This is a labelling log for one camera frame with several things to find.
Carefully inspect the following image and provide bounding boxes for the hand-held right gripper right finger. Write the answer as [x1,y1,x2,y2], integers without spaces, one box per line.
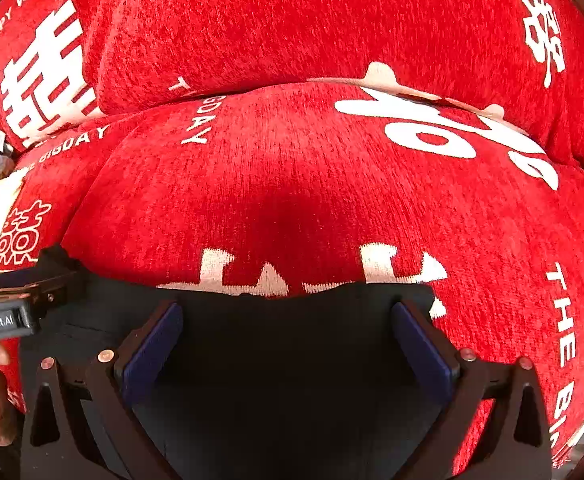
[391,301,555,480]

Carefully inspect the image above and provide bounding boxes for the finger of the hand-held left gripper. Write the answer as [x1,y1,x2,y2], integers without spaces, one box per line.
[19,245,90,311]

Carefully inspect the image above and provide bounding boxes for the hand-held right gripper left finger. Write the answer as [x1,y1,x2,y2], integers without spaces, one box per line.
[19,300,185,480]

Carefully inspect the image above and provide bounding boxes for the black fleece-lined pants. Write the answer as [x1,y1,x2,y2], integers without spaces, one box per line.
[22,260,455,480]

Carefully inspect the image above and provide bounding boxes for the red printed sofa cover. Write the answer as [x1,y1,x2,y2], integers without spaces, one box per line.
[0,0,584,471]

